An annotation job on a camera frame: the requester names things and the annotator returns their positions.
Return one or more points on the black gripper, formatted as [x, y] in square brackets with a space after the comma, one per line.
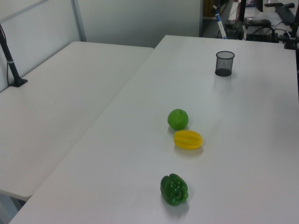
[221, 2]

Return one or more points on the blue capped white marker pen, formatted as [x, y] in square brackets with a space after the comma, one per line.
[220, 24]

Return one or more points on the black mesh pen cup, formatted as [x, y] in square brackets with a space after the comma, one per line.
[224, 65]

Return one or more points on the black electronics box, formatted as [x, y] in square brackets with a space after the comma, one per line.
[258, 35]

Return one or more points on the black keyboard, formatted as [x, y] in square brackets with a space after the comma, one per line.
[283, 11]

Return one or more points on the green toy apple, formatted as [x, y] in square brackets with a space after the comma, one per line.
[178, 119]

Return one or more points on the yellow toy starfruit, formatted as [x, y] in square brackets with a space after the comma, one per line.
[188, 139]

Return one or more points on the white folding table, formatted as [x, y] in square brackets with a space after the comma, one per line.
[58, 105]

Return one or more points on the green toy bell pepper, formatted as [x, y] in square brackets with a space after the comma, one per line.
[174, 190]

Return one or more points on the black camera stand with clamp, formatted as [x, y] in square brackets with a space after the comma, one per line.
[292, 35]

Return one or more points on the grey partition frame post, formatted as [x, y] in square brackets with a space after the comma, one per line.
[79, 21]

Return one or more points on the black camera stand pole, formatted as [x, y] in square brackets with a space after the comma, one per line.
[9, 60]

